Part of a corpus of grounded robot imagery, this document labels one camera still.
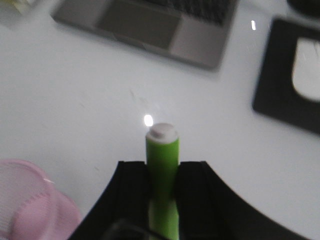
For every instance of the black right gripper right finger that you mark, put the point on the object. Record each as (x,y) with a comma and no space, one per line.
(209,209)

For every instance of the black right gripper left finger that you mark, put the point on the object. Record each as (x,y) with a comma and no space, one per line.
(121,212)

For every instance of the green marker pen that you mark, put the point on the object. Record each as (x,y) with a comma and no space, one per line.
(162,159)

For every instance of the pink mesh pen holder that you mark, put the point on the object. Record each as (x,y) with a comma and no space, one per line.
(31,208)

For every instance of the black mouse pad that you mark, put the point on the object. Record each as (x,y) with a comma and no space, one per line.
(275,96)

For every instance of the white computer mouse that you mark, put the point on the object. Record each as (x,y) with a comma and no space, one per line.
(306,69)

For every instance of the grey open laptop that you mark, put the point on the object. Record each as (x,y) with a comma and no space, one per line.
(190,31)

